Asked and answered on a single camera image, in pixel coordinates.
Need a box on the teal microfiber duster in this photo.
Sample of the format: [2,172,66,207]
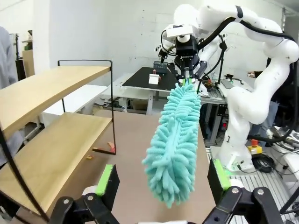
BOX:
[142,81,202,209]

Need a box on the yellow emergency stop button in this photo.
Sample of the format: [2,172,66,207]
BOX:
[247,138,264,155]

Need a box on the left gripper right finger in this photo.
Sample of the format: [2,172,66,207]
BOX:
[205,158,281,224]

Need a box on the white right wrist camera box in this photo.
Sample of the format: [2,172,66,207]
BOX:
[163,25,195,40]

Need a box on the two-tier wood metal shelf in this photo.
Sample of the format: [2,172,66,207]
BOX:
[0,59,118,223]

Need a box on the dark crate box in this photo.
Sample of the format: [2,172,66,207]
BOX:
[152,61,168,75]

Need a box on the person in grey hoodie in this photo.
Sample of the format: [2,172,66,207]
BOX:
[0,26,25,168]

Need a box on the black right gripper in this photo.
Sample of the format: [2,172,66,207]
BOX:
[174,38,208,85]

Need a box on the large white desk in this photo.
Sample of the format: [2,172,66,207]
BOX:
[41,84,108,118]

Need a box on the black top table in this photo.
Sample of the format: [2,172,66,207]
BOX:
[122,66,185,91]

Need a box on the aluminium frame workbench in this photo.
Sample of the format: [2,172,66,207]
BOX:
[200,92,231,147]

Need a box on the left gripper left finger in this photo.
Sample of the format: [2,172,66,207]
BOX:
[52,164,121,224]

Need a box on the small white red object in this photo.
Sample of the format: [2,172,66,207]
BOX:
[149,69,162,85]

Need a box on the brown cardboard panel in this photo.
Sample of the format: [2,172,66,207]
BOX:
[21,49,36,78]

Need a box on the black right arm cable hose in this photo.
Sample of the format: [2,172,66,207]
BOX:
[198,5,299,64]

